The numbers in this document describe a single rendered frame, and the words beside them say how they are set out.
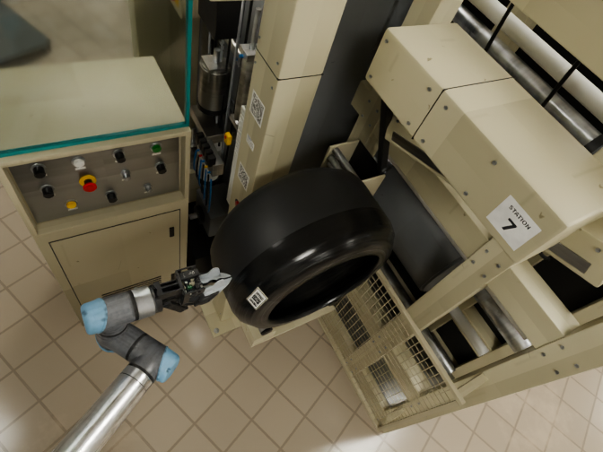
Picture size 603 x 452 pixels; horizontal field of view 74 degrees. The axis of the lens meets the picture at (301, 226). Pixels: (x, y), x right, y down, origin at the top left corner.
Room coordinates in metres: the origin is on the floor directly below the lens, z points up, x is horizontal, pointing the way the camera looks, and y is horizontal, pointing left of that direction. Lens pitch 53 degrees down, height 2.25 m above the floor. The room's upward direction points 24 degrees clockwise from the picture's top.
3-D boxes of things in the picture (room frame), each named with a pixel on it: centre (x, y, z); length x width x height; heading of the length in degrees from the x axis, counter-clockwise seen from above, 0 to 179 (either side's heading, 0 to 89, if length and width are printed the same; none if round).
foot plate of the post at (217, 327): (0.90, 0.20, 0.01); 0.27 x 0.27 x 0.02; 48
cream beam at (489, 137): (0.88, -0.30, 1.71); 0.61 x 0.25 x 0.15; 48
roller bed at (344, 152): (1.17, -0.09, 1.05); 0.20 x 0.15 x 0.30; 48
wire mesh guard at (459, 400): (0.84, -0.40, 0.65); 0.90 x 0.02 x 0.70; 48
